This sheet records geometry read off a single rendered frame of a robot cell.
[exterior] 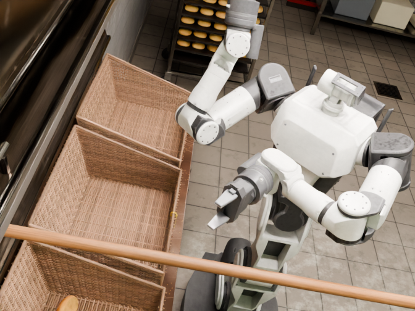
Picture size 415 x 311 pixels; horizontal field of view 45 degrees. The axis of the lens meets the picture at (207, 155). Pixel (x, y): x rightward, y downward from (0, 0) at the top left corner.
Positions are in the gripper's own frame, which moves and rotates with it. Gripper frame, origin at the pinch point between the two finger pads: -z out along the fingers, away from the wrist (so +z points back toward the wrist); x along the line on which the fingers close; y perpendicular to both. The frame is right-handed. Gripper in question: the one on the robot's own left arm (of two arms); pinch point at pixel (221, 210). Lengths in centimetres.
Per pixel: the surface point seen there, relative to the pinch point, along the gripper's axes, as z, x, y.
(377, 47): 441, 128, 82
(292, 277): 2.7, 7.3, -22.5
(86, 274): -9, 55, 35
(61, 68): -5, -13, 55
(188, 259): -12.5, 7.1, -1.4
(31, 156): -33.2, -15.6, 29.2
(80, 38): 10, -13, 64
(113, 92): 79, 63, 115
